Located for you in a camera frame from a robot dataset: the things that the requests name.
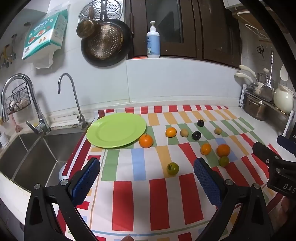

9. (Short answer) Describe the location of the stainless steel sink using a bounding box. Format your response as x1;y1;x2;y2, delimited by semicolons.
0;131;86;194

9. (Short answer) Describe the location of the striped colourful tablecloth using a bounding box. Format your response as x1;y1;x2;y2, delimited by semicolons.
57;105;287;241

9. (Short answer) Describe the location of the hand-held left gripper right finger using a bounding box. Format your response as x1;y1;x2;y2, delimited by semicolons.
194;158;275;241

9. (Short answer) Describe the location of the slim chrome faucet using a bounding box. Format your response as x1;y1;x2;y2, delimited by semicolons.
58;73;90;131

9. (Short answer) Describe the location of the wooden wall shelf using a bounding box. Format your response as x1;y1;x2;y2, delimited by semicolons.
231;9;274;42

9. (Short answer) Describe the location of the toy bicycle wall decoration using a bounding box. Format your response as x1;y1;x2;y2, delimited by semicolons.
0;34;18;69

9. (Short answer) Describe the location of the large steel pot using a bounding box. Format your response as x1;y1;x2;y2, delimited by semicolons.
243;93;270;121

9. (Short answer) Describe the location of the dark wooden cabinet door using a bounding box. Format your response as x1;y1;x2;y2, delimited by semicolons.
129;0;204;60
199;0;242;69

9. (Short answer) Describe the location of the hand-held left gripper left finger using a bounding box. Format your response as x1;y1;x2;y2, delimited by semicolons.
24;158;101;241

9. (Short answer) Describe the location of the small orange tangerine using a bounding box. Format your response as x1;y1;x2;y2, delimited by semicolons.
200;143;212;155

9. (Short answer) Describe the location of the metal kitchen rack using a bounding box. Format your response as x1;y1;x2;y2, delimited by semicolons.
239;83;296;138

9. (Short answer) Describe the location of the small brass pot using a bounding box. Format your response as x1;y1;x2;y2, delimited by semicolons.
76;6;102;39

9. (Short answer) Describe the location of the black wire basket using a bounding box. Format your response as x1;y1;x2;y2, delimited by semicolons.
6;86;32;116

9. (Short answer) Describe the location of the black frying pan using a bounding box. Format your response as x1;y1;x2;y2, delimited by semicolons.
81;0;132;67

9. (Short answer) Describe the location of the orange tangerine with stem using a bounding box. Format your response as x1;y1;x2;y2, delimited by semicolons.
139;134;154;149

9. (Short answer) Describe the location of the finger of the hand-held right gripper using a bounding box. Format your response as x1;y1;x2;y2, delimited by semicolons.
277;135;296;155
253;142;282;165

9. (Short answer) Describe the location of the white ceramic jar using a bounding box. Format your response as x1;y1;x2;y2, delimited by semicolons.
273;84;295;114

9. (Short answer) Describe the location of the large chrome faucet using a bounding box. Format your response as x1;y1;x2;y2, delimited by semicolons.
1;74;51;136

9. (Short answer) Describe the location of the small lidded steel pot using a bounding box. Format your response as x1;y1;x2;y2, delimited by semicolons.
256;68;275;85

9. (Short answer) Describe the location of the cream handled pan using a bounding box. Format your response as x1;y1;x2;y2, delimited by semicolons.
235;72;263;94
239;65;258;79

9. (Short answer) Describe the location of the green plate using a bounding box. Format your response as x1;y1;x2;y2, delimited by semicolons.
86;113;147;149

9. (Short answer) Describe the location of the paper towel pack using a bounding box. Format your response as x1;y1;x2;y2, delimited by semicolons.
22;9;69;69

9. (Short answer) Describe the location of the white rice paddle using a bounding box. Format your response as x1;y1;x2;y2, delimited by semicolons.
280;64;289;81

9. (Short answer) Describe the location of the white wire hanger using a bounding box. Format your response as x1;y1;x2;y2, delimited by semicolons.
245;23;269;40

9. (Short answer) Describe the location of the white pump soap bottle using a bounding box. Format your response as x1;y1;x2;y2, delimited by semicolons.
146;21;161;59

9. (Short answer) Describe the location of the perforated steel steamer plate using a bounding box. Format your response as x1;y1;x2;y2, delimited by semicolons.
78;0;125;24

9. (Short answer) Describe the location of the person's right hand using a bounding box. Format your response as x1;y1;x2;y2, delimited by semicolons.
280;196;296;222

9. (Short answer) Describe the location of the copper colander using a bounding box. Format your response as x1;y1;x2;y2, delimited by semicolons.
87;23;124;60

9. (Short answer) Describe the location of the steel skimmer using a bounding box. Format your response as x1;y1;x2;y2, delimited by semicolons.
258;50;275;102

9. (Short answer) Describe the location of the round orange tangerine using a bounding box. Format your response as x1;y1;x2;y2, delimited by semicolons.
217;144;231;157

